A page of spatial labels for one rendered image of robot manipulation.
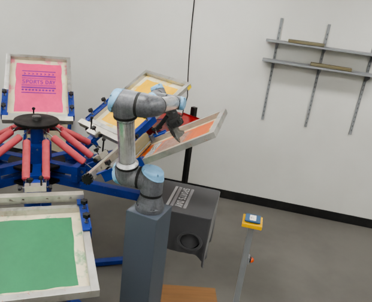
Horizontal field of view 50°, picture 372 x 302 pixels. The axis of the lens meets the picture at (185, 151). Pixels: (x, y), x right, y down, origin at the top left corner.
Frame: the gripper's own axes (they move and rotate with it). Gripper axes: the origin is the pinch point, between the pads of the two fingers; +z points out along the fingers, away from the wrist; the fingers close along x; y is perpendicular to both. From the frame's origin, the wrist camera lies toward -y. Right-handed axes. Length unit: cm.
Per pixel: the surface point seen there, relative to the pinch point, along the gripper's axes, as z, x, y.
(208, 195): 53, 38, -11
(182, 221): 52, 5, -23
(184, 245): 70, 6, -30
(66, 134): -28, 32, -87
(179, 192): 42, 34, -28
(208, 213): 56, 13, -7
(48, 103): -54, 101, -134
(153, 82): -32, 139, -48
